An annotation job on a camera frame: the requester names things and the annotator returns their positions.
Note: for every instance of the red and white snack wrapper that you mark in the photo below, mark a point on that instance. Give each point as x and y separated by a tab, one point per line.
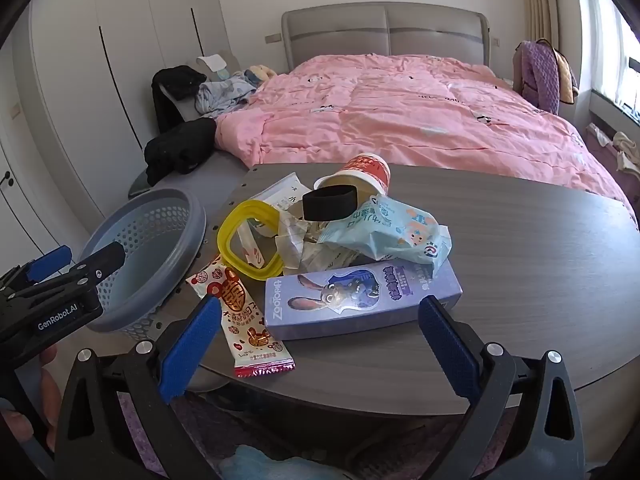
245	320

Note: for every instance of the black bundled clothing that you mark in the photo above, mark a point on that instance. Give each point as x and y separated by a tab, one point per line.
180	147

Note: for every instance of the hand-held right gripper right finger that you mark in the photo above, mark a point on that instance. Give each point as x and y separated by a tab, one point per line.
450	347

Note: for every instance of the purple rug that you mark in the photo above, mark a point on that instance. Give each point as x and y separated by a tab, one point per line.
150	435

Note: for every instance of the window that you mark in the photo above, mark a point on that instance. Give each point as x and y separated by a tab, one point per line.
617	35

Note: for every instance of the person's left hand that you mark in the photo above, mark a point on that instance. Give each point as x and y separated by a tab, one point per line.
50	390

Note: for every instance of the white printed cardboard box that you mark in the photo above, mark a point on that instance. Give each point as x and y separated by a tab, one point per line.
282	190

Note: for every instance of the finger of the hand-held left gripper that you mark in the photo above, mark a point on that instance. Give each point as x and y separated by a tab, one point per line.
50	262
100	262

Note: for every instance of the yellow orange garment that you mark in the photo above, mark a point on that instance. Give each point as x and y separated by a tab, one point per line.
567	77

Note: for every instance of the light blue patterned clothes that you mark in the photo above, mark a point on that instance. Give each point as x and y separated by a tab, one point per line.
222	92

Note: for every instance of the white paper wrappers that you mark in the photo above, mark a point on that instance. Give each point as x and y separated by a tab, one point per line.
300	245

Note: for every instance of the light blue cloth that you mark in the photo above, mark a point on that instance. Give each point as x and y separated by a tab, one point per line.
285	465

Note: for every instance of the yellow plush toy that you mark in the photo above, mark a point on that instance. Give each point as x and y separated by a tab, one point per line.
262	71

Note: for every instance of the red and white paper cup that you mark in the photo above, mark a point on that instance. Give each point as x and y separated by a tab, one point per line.
367	167

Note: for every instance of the beige crumpled cloth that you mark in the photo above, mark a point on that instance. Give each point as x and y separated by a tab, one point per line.
627	152

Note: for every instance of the grey perforated plastic basket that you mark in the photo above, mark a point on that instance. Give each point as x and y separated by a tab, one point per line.
150	260

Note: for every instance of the wall light switch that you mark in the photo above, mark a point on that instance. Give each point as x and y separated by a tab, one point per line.
15	109

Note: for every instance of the pink printed blanket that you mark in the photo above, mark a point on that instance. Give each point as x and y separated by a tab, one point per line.
400	115

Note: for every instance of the small white printed sachet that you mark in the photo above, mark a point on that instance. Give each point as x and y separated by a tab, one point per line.
252	250

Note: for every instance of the light blue wipes packet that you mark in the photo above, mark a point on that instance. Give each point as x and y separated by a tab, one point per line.
395	235

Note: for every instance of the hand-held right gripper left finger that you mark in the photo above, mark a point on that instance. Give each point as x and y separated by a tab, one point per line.
190	347

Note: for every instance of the black draped clothing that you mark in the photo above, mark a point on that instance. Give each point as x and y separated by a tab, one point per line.
175	85

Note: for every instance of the grey upholstered bed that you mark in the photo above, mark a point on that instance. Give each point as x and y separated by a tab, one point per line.
340	30

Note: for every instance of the purple cartoon rabbit box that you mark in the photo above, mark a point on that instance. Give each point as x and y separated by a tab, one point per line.
350	305

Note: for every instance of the purple quilted garment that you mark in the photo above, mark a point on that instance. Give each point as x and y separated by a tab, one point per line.
542	75

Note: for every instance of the white folded cloth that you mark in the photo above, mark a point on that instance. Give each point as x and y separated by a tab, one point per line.
212	62

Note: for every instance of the white wardrobe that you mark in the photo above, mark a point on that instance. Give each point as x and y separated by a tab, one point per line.
100	60

